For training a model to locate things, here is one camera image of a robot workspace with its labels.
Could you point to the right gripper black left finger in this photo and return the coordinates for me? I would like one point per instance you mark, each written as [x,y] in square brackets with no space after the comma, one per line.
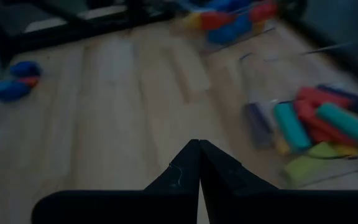
[135,205]

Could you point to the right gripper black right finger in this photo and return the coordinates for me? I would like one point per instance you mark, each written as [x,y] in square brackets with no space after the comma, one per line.
[275,205]

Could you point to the lime green slim toy block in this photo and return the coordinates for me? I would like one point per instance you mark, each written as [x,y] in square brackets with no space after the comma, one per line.
[306,165]

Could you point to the yellow chunky toy block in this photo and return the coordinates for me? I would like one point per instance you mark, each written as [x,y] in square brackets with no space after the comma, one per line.
[193,21]
[258,27]

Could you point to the clear plastic bin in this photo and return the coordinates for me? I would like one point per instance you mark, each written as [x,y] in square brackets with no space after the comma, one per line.
[197,37]
[261,96]

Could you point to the black aluminium rig frame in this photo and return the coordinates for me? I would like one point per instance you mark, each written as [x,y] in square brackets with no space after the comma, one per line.
[73,31]

